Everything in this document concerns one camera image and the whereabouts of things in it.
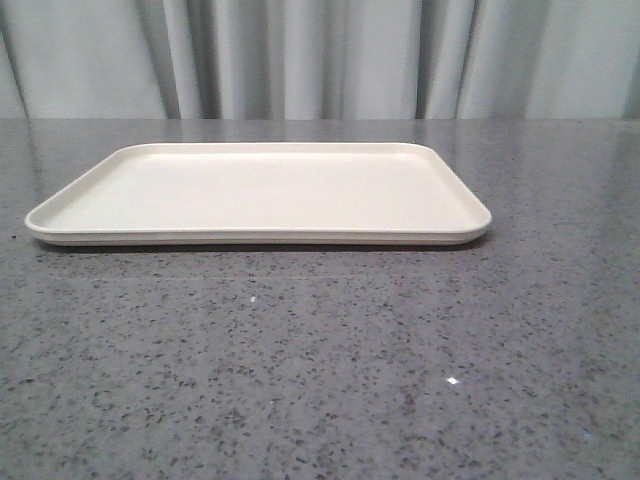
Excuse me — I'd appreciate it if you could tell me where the grey pleated curtain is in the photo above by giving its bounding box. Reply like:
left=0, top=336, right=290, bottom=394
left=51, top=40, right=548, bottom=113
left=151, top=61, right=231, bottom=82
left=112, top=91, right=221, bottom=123
left=1, top=1, right=639, bottom=120

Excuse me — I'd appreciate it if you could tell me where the cream rectangular plastic tray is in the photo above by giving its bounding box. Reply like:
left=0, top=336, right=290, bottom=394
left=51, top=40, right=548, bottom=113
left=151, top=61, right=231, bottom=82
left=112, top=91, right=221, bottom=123
left=25, top=142, right=492, bottom=246

